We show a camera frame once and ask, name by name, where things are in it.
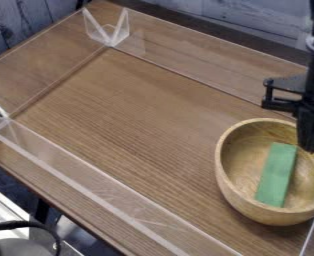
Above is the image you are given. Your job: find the grey metal bracket with screw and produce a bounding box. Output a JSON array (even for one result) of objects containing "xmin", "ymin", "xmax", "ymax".
[{"xmin": 60, "ymin": 241, "xmax": 84, "ymax": 256}]

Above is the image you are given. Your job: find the green rectangular block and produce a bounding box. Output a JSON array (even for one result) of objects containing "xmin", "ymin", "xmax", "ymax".
[{"xmin": 255, "ymin": 143, "xmax": 297, "ymax": 207}]

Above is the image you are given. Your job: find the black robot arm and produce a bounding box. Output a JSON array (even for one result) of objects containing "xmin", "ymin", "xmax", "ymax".
[{"xmin": 261, "ymin": 0, "xmax": 314, "ymax": 153}]

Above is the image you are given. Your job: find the clear acrylic corner bracket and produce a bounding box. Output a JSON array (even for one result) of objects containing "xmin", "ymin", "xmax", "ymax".
[{"xmin": 82, "ymin": 8, "xmax": 129, "ymax": 47}]

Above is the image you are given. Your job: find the black table leg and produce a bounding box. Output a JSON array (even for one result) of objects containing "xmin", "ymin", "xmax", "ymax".
[{"xmin": 34, "ymin": 199, "xmax": 50, "ymax": 224}]

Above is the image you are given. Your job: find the black cable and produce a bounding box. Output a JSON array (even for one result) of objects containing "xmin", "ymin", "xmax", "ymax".
[{"xmin": 0, "ymin": 220, "xmax": 62, "ymax": 256}]

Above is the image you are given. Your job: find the clear acrylic front barrier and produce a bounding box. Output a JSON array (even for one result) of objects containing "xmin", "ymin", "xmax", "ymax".
[{"xmin": 0, "ymin": 106, "xmax": 243, "ymax": 256}]

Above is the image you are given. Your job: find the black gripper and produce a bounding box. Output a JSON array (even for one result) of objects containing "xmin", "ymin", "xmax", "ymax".
[{"xmin": 261, "ymin": 36, "xmax": 314, "ymax": 152}]

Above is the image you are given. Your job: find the brown wooden bowl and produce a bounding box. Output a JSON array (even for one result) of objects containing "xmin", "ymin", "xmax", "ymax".
[{"xmin": 215, "ymin": 118, "xmax": 314, "ymax": 226}]

